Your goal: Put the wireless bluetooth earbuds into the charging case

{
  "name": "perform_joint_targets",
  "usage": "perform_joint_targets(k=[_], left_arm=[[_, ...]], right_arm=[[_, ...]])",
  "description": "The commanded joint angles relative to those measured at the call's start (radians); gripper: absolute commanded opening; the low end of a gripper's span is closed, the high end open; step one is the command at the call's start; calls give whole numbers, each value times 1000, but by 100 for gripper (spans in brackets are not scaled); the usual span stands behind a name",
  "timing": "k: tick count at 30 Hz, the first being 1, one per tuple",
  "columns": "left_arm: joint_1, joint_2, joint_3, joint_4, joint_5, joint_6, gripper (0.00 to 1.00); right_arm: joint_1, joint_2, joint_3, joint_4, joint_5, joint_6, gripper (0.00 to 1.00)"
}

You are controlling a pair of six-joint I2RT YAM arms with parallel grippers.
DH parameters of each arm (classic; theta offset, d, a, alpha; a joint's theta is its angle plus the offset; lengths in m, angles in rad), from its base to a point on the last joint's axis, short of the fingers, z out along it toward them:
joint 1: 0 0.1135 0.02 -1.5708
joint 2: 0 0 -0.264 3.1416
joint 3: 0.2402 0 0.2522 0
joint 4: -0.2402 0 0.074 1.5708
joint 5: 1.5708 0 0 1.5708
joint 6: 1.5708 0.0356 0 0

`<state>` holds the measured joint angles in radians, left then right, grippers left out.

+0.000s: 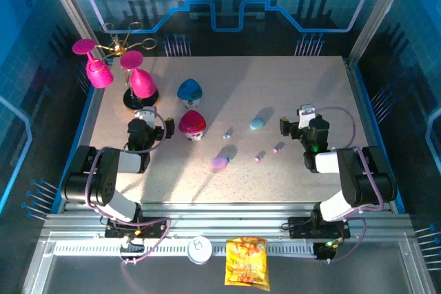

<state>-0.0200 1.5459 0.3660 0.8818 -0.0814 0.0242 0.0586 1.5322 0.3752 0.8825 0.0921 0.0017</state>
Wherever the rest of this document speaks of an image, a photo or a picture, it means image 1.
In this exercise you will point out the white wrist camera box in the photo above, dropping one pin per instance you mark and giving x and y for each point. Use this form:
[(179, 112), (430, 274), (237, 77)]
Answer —
[(306, 116), (149, 116)]

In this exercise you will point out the yellow snack bag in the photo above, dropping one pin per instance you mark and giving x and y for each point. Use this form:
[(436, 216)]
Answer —
[(246, 263)]

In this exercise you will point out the purple earbud case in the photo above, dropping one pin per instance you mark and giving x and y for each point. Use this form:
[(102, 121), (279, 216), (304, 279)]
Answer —
[(220, 162)]

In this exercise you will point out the small black controller box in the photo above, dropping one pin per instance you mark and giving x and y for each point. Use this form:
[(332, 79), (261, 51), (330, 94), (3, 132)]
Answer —
[(325, 251)]

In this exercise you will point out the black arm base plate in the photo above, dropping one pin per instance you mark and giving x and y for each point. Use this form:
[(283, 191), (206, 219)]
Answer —
[(155, 227), (299, 228)]

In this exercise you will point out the aluminium frame rail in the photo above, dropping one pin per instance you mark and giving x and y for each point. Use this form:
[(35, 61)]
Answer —
[(224, 215)]

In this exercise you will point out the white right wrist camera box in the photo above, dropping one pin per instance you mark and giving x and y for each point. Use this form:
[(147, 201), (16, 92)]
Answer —
[(306, 116)]

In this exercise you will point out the aluminium frame post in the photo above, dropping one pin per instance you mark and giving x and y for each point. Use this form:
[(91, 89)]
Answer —
[(380, 8), (69, 8)]

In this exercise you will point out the pink wine glass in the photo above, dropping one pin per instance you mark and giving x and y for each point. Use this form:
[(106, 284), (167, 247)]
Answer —
[(98, 70), (143, 84)]

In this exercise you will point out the light blue earbud case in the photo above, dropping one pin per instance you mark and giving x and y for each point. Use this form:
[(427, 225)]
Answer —
[(257, 124)]

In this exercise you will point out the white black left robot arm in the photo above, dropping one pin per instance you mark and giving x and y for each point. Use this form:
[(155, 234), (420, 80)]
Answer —
[(103, 177)]

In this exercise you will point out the blue mushroom toy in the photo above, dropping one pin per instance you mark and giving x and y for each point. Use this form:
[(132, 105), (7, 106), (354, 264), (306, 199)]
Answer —
[(189, 89)]

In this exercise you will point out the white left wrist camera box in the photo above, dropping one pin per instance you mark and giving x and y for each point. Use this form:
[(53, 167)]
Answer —
[(149, 116)]

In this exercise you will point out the red mushroom toy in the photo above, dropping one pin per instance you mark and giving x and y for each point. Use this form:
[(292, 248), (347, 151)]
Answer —
[(192, 122)]

